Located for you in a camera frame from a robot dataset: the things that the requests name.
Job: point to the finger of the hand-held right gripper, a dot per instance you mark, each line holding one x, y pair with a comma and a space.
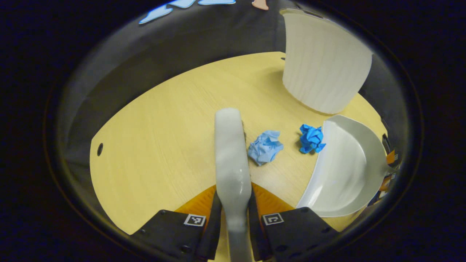
385, 182
391, 157

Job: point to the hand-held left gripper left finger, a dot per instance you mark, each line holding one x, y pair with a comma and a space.
174, 233

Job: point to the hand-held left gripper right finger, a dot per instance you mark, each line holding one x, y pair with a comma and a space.
298, 233

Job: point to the white plastic dustpan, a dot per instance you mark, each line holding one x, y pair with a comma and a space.
346, 171

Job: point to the light blue paper ball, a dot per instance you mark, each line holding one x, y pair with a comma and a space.
265, 147

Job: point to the white ribbed garbage bin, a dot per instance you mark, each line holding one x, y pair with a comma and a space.
324, 62

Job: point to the wooden desktop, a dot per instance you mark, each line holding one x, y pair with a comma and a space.
164, 127

